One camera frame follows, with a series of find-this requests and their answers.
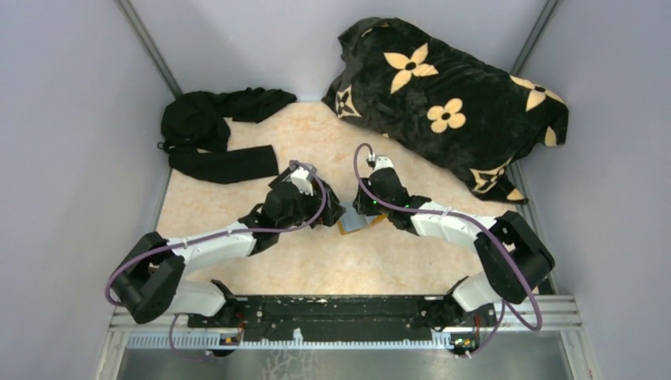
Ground aluminium frame rail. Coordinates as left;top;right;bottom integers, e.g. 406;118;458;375
109;295;582;351

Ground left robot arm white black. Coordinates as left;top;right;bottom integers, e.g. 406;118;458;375
105;179;345;328

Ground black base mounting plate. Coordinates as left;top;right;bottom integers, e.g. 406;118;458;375
188;295;496;343

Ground black blanket yellow flowers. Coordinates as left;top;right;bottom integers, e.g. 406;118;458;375
323;17;569;204

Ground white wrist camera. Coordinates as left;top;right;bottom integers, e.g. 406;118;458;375
289;161;315;196
371;155;394;173

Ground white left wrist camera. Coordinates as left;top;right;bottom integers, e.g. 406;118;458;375
289;161;315;196

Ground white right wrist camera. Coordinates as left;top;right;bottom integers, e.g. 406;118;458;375
371;155;394;173

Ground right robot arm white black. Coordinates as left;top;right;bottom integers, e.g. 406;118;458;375
353;168;555;326

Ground black plastic card bin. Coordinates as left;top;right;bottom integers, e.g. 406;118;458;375
268;167;294;195

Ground black crumpled garment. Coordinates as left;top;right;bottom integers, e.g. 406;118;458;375
157;87;297;184

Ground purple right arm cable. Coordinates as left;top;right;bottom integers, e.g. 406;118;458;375
352;142;544;358

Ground yellow leather card holder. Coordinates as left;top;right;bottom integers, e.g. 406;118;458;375
337;202;387;235

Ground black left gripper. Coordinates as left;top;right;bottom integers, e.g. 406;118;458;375
278;183;346;233

